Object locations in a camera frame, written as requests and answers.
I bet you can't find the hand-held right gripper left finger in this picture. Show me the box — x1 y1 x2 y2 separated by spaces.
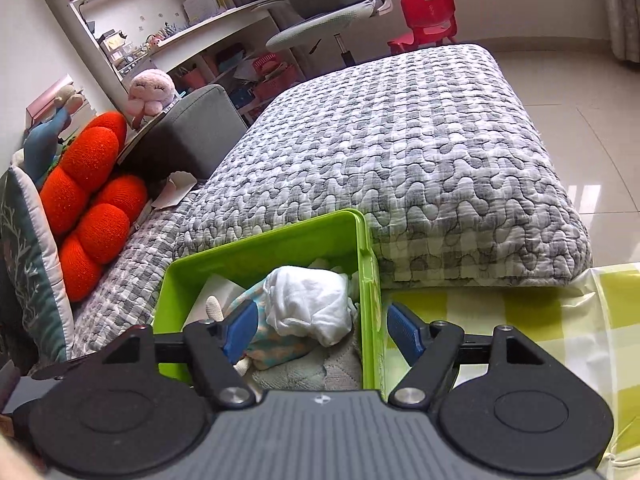
97 302 258 408

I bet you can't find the light blue dotted cloth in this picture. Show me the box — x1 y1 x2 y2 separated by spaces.
227 280 321 372

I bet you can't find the pink octopus plush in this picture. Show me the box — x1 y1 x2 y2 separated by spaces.
124 69 176 126

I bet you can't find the beige curtain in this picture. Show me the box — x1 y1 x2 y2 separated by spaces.
597 0 640 63

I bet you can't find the blue plush toy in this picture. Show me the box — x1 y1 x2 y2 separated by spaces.
22 107 71 188

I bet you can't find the teal tree-print pillow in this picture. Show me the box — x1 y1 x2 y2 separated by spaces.
0 165 76 363

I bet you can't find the grey quilted cushion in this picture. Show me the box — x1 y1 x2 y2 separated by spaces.
172 44 593 291

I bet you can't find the grey cloth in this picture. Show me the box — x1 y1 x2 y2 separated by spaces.
250 330 368 392

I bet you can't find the pink storage basket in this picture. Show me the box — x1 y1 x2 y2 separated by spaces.
252 55 303 103

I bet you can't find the white glove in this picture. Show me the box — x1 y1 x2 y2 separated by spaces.
262 265 360 347

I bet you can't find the green plastic bin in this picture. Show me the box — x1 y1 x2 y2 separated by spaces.
152 209 385 401

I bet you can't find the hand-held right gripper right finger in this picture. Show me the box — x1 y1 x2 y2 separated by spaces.
386 302 548 409

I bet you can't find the red plastic chair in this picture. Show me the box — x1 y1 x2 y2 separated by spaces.
387 0 460 55

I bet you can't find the pink box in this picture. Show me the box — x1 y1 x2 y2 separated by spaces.
26 74 76 126

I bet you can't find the yellow checkered tablecloth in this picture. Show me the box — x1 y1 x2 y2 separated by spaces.
380 262 640 480

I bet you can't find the white bookshelf desk unit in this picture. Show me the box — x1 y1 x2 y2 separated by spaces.
30 0 306 111

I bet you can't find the grey office chair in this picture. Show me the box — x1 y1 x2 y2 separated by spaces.
265 0 393 68

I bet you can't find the white paper box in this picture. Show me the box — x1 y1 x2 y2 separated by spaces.
151 171 197 209

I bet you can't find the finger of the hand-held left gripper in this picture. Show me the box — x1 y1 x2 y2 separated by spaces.
29 355 104 382

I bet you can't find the orange knitted cushion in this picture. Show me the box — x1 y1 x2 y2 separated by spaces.
39 111 149 303

